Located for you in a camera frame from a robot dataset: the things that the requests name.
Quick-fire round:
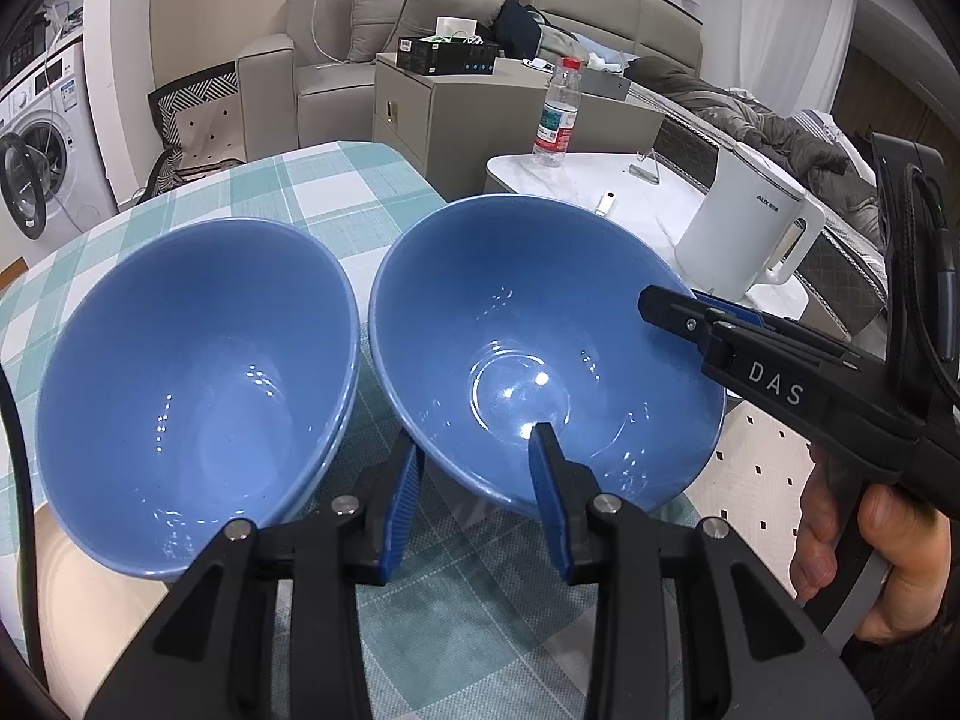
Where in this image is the white curtain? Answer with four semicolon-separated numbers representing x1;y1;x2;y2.
780;0;860;121

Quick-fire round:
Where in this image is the beige round plate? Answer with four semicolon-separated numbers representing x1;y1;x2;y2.
15;514;177;691

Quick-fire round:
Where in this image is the grey sofa cushion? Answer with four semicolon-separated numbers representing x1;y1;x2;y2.
390;0;507;53
346;0;410;65

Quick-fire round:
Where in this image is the clear water bottle red cap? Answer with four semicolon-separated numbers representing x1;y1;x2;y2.
532;56;584;168

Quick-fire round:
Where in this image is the teal checked tablecloth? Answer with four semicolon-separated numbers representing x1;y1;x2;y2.
0;141;691;720

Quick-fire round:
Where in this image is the dark blue garment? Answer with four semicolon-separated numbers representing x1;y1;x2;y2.
496;0;542;57

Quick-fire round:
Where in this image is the black product box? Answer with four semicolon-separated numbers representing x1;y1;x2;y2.
396;36;500;77

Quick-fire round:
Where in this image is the black braided cable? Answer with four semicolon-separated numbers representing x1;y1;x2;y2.
896;165;960;361

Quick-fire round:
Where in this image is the beige bedside cabinet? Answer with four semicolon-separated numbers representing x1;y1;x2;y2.
373;52;665;200

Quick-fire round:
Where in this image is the grey fabric sofa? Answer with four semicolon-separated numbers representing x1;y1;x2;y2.
238;0;706;166

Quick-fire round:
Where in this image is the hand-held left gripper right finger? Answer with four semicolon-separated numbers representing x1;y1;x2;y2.
527;422;875;720

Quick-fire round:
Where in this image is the person's right hand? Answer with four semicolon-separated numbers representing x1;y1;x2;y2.
793;439;953;646

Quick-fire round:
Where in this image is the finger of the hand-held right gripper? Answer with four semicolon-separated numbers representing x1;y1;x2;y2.
690;289;863;366
637;283;740;370

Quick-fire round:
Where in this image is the dark grey blanket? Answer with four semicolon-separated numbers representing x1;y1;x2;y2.
622;56;886;226

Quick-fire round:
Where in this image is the white electric kettle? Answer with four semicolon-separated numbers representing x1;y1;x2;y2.
673;141;826;308

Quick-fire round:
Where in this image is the white washing machine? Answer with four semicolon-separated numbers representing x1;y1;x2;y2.
0;41;119;241

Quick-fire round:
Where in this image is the white marble side table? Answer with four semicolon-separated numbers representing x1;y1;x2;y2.
484;152;811;331

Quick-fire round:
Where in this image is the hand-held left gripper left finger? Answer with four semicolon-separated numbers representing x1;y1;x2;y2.
86;435;425;720

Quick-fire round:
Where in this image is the blue ceramic bowl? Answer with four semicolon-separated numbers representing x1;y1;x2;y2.
277;315;365;526
367;193;727;520
34;217;361;582

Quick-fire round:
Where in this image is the grey flat box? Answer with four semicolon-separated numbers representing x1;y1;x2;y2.
577;67;631;98

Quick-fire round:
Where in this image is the white diamond print cloth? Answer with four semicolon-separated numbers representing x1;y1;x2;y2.
690;397;818;593

